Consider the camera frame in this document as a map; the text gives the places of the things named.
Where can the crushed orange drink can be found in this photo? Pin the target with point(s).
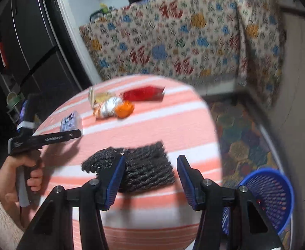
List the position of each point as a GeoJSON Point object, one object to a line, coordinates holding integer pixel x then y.
{"type": "Point", "coordinates": [113, 108]}

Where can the yellow oil bottle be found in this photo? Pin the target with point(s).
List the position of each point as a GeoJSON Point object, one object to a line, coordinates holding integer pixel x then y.
{"type": "Point", "coordinates": [104, 8]}

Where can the narrow printed blanket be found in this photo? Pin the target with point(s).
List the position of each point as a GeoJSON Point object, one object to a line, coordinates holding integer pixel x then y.
{"type": "Point", "coordinates": [264, 44]}

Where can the person's left hand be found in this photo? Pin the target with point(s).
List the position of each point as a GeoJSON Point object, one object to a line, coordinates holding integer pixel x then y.
{"type": "Point", "coordinates": [8, 179]}

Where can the red paper sheet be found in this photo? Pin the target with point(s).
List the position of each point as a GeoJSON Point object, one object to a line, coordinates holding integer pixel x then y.
{"type": "Point", "coordinates": [2, 53]}

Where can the cream plastic bowl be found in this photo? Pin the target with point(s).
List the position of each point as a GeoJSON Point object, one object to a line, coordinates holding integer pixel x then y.
{"type": "Point", "coordinates": [12, 97]}

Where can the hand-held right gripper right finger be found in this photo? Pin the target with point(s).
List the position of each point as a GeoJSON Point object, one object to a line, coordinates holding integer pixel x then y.
{"type": "Point", "coordinates": [186, 183]}

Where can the blue mesh basket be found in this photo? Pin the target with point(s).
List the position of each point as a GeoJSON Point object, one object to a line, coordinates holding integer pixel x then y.
{"type": "Point", "coordinates": [269, 195]}

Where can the white cartoon snack packet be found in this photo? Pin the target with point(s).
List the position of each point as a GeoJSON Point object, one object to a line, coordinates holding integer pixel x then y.
{"type": "Point", "coordinates": [70, 121]}

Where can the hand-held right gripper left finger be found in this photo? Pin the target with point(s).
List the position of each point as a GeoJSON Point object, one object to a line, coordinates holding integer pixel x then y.
{"type": "Point", "coordinates": [114, 186]}

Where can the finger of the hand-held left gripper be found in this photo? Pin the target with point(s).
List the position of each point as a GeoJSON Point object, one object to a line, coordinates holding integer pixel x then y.
{"type": "Point", "coordinates": [56, 137]}

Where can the large printed blanket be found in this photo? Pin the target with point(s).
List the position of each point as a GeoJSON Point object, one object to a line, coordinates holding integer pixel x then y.
{"type": "Point", "coordinates": [168, 44]}

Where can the colourful hexagon floor mat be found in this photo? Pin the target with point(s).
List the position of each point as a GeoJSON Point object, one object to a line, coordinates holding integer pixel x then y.
{"type": "Point", "coordinates": [235, 140]}

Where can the red foil wrapper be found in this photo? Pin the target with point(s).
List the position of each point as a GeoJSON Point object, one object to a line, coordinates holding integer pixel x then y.
{"type": "Point", "coordinates": [142, 93]}

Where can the dark grey refrigerator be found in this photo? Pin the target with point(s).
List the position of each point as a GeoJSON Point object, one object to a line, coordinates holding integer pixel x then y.
{"type": "Point", "coordinates": [38, 44]}

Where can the striped pink white tablecloth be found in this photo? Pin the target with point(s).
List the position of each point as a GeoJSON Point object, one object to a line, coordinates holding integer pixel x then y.
{"type": "Point", "coordinates": [152, 125]}

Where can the kitchen counter cabinet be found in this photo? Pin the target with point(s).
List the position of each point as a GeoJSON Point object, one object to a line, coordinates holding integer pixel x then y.
{"type": "Point", "coordinates": [298, 83]}

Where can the black knitted cloth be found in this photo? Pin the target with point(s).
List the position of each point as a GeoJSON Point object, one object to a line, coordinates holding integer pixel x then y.
{"type": "Point", "coordinates": [147, 166]}

